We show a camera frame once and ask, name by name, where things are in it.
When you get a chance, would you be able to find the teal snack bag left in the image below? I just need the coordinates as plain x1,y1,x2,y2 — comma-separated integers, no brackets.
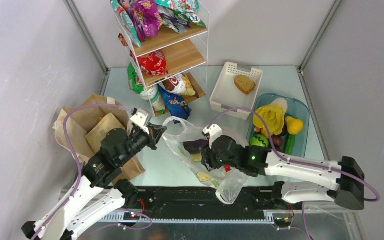
110,0,142,48

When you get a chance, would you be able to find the purple snack bag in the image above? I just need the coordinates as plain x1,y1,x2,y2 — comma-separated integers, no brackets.
133,0,163,38

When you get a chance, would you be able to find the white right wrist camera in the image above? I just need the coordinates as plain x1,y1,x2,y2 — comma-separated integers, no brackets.
202,124,223,149

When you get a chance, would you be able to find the teal plastic tub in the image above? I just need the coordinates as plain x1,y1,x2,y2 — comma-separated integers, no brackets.
254,93,310,157

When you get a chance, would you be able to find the slice of toasted bread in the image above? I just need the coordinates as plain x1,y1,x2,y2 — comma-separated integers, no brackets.
234,75,256,95

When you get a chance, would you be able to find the brown burlap tote bag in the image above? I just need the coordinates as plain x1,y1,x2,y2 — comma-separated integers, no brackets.
53,94,146,180

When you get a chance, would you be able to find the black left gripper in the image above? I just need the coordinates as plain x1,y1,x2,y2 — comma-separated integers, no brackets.
118,121,168,165

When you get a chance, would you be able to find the translucent plastic grocery bag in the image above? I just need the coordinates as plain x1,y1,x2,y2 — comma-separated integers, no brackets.
162,116,249,205

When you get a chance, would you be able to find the red toy pepper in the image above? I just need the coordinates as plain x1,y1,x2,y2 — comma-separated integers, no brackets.
223,165,231,173

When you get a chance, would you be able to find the yellow toy pear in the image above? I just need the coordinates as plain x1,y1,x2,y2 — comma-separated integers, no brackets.
285,116,304,135

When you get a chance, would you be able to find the blue snack bag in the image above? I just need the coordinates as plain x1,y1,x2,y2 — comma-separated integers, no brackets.
158,85,191,120

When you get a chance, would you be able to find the green toy ball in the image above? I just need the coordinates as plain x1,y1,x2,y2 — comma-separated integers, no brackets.
249,134,270,148

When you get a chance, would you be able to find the brown toy potato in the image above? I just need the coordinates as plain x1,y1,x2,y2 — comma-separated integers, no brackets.
271,135,285,149

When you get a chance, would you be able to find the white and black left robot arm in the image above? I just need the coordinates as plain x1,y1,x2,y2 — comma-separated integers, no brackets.
21,123,167,240

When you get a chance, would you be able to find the white red chips bag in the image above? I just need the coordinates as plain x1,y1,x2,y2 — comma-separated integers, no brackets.
162,73,197,97

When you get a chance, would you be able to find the green white chips bag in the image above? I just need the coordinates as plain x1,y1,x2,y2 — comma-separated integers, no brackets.
140,85,166,114

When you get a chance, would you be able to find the white plastic basket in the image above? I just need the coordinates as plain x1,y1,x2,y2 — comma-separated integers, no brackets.
209,61,264,113

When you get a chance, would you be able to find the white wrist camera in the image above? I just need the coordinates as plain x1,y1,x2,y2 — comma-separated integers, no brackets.
202,124,223,149
129,108,152,128

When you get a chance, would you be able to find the yellow toy cabbage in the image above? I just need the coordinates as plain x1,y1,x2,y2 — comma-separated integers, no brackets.
256,98,288,136

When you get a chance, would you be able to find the dark purple toy eggplant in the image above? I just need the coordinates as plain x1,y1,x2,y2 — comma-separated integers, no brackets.
182,139,209,155

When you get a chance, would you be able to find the red snack bag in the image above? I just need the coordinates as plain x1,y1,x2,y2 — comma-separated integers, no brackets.
137,50,167,76

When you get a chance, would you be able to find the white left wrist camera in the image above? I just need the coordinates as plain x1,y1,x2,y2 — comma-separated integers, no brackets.
129,108,152,128

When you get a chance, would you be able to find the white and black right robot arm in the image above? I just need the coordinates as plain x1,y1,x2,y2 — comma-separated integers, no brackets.
200,135,365,211

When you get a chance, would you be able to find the green white snack bag top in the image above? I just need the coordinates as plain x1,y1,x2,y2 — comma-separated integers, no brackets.
155,0,207,34

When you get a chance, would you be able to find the white wire wooden shelf rack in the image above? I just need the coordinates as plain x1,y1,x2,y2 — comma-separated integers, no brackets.
111,0,209,104

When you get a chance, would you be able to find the green toy cucumber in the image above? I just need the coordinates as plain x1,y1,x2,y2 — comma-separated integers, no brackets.
284,134,296,155

